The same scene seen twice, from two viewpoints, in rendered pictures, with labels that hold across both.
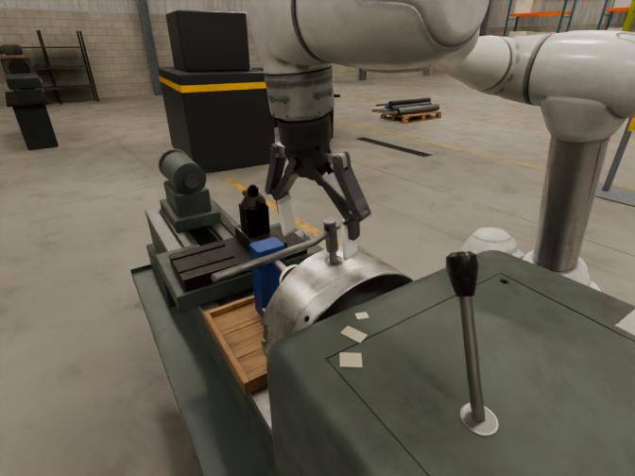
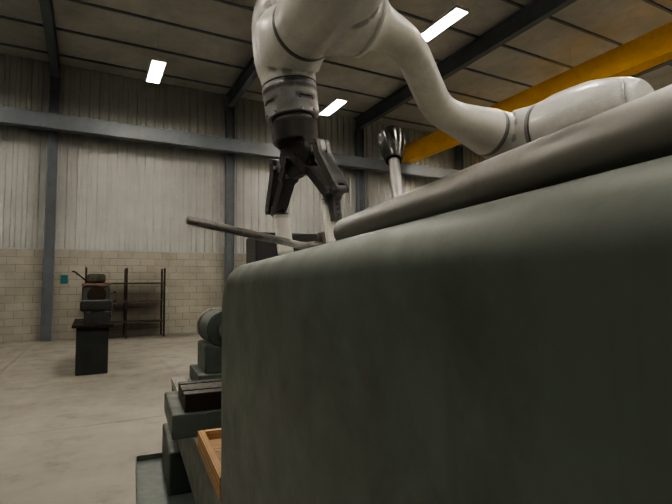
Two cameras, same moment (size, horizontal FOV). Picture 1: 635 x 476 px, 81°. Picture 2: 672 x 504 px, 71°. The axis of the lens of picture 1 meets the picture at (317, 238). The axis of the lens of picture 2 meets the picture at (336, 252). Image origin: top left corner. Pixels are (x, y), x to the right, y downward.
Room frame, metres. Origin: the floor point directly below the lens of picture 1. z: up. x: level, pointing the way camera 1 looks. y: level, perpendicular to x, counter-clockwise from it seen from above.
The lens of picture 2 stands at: (-0.19, -0.17, 1.22)
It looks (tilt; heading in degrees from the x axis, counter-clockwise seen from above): 5 degrees up; 9
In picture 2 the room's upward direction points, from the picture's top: 1 degrees counter-clockwise
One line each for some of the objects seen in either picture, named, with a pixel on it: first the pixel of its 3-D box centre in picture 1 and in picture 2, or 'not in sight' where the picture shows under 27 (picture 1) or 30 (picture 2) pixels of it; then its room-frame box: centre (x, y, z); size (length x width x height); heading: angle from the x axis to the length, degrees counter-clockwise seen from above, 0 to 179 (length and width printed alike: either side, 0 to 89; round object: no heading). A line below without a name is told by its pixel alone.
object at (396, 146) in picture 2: (462, 272); (392, 147); (0.32, -0.15, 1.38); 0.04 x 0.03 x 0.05; 33
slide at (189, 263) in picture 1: (240, 253); (260, 388); (1.10, 0.26, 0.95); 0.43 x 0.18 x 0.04; 123
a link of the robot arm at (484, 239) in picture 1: (488, 263); not in sight; (1.01, -0.55, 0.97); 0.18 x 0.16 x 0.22; 38
